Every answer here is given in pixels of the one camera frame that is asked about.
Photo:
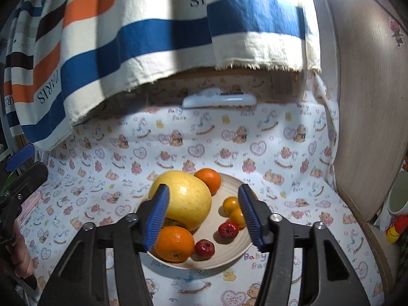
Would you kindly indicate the white mug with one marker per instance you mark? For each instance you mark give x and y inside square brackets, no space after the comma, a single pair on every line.
[397,197]

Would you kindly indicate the red and yellow toy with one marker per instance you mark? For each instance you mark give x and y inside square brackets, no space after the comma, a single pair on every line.
[397,229]

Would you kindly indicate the large yellow pomelo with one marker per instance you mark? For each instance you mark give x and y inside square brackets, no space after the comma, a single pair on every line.
[188,197]

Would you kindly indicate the orange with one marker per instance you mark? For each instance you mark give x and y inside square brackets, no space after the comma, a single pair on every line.
[208,180]
[175,244]

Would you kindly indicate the small red fruit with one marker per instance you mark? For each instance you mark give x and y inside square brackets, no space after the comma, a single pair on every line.
[228,229]
[205,248]

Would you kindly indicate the cartoon sticker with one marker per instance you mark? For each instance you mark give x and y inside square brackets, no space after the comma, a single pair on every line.
[397,31]

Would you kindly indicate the bear print tablecloth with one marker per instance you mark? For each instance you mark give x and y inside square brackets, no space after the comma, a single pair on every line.
[271,153]

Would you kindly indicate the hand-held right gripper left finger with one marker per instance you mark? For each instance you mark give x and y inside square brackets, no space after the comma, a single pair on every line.
[157,220]

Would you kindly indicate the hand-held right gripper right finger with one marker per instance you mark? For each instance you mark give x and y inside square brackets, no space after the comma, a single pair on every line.
[251,220]

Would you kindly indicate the person's left hand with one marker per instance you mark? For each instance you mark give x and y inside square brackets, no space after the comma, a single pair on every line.
[22,251]

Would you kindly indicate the white remote control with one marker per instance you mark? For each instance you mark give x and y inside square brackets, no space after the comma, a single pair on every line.
[220,101]

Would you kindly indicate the striped hanging cloth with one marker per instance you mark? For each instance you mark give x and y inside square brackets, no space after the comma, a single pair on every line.
[143,38]

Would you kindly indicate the cream plate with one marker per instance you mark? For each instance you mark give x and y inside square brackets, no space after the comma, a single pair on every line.
[229,251]

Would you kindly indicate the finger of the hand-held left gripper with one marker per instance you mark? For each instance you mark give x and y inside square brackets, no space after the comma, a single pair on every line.
[20,157]
[28,178]

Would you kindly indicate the small yellow kumquat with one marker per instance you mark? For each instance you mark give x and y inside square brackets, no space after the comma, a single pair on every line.
[237,219]
[230,204]

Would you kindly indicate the wooden side panel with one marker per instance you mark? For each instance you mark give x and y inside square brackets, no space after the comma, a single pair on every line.
[360,102]

